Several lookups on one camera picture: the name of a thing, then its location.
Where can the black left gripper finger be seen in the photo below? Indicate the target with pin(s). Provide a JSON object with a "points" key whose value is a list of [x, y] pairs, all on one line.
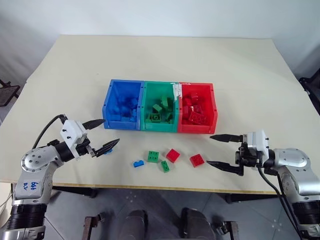
{"points": [[107, 147], [94, 123]]}

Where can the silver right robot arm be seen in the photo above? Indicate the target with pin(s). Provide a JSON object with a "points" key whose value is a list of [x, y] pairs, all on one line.
{"points": [[295, 170]]}

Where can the red square toy brick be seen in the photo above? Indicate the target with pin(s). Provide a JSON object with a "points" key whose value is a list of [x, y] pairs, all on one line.
{"points": [[197, 160], [173, 155]]}

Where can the green plastic storage bin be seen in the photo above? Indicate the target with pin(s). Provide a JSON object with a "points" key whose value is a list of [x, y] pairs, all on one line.
{"points": [[146, 126]]}

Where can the dark rounded shape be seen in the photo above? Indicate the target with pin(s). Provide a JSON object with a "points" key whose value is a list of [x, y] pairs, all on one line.
{"points": [[193, 223], [136, 225]]}

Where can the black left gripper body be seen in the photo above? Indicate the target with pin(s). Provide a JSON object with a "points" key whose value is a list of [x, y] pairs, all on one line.
{"points": [[84, 149]]}

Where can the rusty brown metal bracket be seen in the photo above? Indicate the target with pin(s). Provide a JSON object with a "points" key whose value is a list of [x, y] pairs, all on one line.
{"points": [[88, 226], [231, 230]]}

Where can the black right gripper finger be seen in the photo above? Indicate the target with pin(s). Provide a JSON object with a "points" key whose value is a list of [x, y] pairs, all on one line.
{"points": [[226, 138], [228, 168]]}

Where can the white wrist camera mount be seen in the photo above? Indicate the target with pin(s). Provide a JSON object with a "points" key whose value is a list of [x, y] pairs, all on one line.
{"points": [[73, 132], [260, 141]]}

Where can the small blue toy brick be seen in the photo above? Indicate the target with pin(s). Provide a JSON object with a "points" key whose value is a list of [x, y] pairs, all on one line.
{"points": [[109, 151], [139, 163]]}

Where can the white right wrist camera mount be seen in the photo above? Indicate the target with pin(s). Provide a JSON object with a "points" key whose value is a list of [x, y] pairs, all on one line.
{"points": [[260, 141]]}

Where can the red plastic storage bin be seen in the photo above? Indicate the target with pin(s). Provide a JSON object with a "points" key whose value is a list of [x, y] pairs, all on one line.
{"points": [[212, 120]]}

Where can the large red toy brick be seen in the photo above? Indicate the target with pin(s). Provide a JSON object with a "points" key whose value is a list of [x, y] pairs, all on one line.
{"points": [[198, 118]]}

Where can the black metal frame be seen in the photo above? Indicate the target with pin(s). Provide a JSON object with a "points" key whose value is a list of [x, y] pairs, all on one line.
{"points": [[311, 87]]}

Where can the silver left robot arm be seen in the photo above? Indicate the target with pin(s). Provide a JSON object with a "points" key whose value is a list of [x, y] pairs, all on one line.
{"points": [[37, 172]]}

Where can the black metal stand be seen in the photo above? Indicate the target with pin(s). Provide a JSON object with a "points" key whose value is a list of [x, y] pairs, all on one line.
{"points": [[8, 91]]}

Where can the green narrow toy brick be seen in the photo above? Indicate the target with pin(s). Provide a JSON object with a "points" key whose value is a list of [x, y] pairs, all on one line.
{"points": [[165, 166]]}

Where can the white tape strip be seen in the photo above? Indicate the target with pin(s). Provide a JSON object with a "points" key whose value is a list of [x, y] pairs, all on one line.
{"points": [[177, 90]]}

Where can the black table frame bar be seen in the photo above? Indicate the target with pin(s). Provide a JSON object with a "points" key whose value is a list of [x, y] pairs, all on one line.
{"points": [[77, 191], [250, 198]]}

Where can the blue plastic storage bin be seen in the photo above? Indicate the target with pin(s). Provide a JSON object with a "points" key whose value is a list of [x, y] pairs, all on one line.
{"points": [[110, 122]]}

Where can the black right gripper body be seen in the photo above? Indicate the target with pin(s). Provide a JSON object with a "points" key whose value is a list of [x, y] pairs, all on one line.
{"points": [[248, 156]]}

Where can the green square toy brick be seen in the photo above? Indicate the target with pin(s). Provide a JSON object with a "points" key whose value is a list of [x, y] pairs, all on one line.
{"points": [[153, 156]]}

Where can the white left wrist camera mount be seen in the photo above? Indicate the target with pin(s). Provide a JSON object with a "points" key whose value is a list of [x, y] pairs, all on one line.
{"points": [[73, 132]]}

